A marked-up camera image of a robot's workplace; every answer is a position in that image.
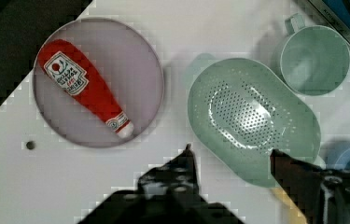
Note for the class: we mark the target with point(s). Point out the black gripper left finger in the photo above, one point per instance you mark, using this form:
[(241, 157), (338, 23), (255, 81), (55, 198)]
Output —
[(174, 182)]

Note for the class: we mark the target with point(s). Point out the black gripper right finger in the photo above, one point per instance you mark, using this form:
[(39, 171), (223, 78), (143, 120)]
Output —
[(323, 195)]

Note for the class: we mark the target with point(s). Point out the green plastic strainer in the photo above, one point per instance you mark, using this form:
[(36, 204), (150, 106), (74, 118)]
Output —
[(241, 111)]

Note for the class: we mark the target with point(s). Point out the toy banana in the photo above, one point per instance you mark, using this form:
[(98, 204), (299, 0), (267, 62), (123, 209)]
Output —
[(294, 214)]

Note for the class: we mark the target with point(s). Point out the green plastic mug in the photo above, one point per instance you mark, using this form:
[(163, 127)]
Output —
[(311, 60)]

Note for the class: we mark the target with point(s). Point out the red ketchup bottle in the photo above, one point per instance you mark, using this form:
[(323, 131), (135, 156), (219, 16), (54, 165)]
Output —
[(73, 72)]

